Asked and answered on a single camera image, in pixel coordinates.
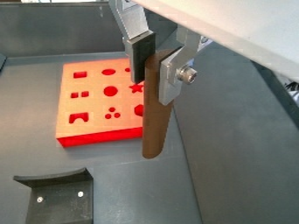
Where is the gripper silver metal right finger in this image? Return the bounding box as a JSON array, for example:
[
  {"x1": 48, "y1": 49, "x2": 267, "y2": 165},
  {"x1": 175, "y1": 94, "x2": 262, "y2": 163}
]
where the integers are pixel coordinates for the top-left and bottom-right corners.
[{"x1": 159, "y1": 26, "x2": 202, "y2": 105}]

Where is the red board with shaped holes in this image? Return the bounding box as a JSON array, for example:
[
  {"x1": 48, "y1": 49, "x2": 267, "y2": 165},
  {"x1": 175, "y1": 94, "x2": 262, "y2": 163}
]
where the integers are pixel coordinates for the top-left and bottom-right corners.
[{"x1": 56, "y1": 58, "x2": 144, "y2": 147}]

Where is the brown oval peg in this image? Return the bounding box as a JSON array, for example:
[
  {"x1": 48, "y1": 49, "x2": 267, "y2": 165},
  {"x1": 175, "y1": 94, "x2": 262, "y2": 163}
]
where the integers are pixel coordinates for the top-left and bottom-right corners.
[{"x1": 143, "y1": 50, "x2": 174, "y2": 159}]

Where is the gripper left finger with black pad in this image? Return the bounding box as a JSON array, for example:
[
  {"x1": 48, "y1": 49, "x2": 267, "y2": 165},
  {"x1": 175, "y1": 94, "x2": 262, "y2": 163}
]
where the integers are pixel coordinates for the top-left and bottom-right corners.
[{"x1": 108, "y1": 0, "x2": 155, "y2": 83}]

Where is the dark grey curved holder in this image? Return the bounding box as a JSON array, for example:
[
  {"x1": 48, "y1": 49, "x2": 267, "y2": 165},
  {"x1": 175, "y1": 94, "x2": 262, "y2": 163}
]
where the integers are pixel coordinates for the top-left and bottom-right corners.
[{"x1": 14, "y1": 168, "x2": 94, "y2": 224}]

